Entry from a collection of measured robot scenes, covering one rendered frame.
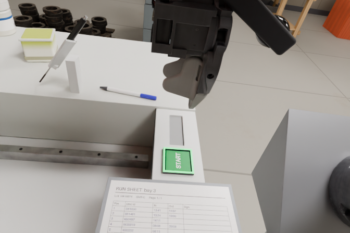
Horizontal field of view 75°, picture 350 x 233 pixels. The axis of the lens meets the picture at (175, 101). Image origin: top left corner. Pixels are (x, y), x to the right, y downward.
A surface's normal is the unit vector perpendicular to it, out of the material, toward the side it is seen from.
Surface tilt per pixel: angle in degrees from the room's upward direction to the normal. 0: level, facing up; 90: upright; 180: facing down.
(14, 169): 0
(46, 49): 90
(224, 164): 0
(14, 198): 0
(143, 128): 90
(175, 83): 93
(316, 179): 46
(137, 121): 90
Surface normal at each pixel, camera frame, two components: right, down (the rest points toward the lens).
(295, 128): 0.07, -0.10
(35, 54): 0.28, 0.62
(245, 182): 0.14, -0.78
